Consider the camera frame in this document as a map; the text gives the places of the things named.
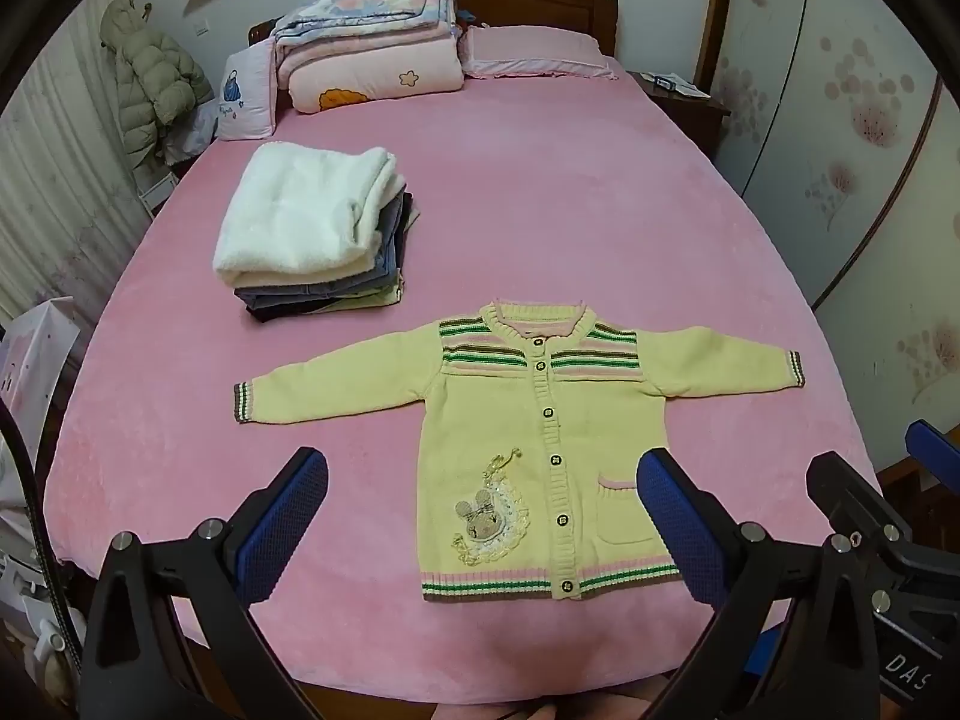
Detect yellow knit cardigan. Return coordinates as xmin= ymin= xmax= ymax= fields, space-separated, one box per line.
xmin=232 ymin=300 xmax=807 ymax=605

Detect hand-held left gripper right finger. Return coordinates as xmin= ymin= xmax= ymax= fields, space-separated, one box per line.
xmin=636 ymin=447 xmax=887 ymax=720

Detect wooden headboard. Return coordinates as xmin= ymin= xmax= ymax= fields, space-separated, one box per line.
xmin=247 ymin=0 xmax=620 ymax=61

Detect pale yellow folded garment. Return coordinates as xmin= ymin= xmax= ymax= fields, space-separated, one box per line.
xmin=328 ymin=279 xmax=407 ymax=310

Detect black folded garment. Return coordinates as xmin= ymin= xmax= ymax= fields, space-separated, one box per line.
xmin=244 ymin=291 xmax=335 ymax=325

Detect white printed cushion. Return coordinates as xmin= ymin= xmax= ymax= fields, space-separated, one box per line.
xmin=214 ymin=41 xmax=280 ymax=142

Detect white fleece folded garment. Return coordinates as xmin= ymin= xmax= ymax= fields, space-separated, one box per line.
xmin=212 ymin=140 xmax=407 ymax=291

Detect white curtain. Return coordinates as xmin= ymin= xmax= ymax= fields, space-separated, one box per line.
xmin=0 ymin=11 xmax=155 ymax=325

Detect pink bed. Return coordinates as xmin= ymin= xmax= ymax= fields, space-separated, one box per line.
xmin=41 ymin=52 xmax=960 ymax=720

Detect floral folded quilt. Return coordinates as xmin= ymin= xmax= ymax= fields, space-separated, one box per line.
xmin=271 ymin=0 xmax=460 ymax=55

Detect grey-blue folded pants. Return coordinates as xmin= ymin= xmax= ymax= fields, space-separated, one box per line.
xmin=232 ymin=191 xmax=422 ymax=310

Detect wooden nightstand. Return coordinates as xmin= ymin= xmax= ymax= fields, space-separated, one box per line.
xmin=625 ymin=71 xmax=733 ymax=162

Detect floral sliding wardrobe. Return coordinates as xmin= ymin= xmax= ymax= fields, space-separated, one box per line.
xmin=694 ymin=0 xmax=960 ymax=466

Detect green puffer jacket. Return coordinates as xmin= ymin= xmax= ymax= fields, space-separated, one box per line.
xmin=99 ymin=0 xmax=216 ymax=170

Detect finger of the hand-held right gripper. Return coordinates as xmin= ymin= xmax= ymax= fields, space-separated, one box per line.
xmin=906 ymin=420 xmax=960 ymax=482
xmin=806 ymin=452 xmax=913 ymax=550

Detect pink pillow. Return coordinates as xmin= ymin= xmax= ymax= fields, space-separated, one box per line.
xmin=457 ymin=24 xmax=622 ymax=83

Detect white papers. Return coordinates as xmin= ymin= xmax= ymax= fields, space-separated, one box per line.
xmin=643 ymin=73 xmax=711 ymax=99

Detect pink folded quilt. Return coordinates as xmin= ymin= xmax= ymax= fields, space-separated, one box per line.
xmin=276 ymin=21 xmax=467 ymax=116

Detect white paper bag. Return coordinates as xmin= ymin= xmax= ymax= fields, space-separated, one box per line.
xmin=0 ymin=296 xmax=83 ymax=515

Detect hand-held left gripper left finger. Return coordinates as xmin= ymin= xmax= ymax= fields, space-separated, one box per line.
xmin=79 ymin=446 xmax=331 ymax=720

